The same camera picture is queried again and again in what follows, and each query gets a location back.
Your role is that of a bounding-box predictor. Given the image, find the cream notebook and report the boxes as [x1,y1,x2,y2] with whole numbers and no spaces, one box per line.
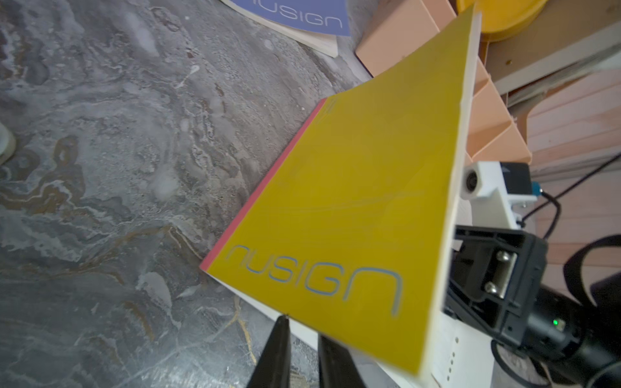
[208,271,496,388]

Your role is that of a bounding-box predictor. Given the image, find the yellow notebook pink spine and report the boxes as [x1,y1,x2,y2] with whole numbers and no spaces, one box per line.
[202,8,481,380]

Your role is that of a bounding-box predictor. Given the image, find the peach plastic desk organizer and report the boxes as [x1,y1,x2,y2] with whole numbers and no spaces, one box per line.
[356,0,532,163]

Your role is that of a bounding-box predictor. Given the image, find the clear tape roll on table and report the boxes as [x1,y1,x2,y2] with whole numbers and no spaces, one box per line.
[0,123,16,165]

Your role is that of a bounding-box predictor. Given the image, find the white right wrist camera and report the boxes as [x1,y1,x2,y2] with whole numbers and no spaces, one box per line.
[461,162,541,230]

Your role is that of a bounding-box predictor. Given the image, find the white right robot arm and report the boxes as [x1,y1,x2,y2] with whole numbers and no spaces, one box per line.
[444,226,620,387]

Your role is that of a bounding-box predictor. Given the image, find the yellow plastic watering can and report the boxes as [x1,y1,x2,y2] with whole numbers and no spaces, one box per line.
[455,0,548,42]

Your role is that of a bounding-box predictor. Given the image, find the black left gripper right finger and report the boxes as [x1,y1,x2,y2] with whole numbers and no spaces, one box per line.
[318,336,365,388]

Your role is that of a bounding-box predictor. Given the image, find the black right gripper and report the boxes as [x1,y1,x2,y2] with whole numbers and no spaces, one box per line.
[444,226,548,347]

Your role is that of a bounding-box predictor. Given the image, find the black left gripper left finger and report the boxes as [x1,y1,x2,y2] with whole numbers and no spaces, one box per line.
[247,315,291,388]

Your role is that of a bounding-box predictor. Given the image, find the purple notebook green spine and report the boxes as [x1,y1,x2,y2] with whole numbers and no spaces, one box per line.
[223,0,350,58]

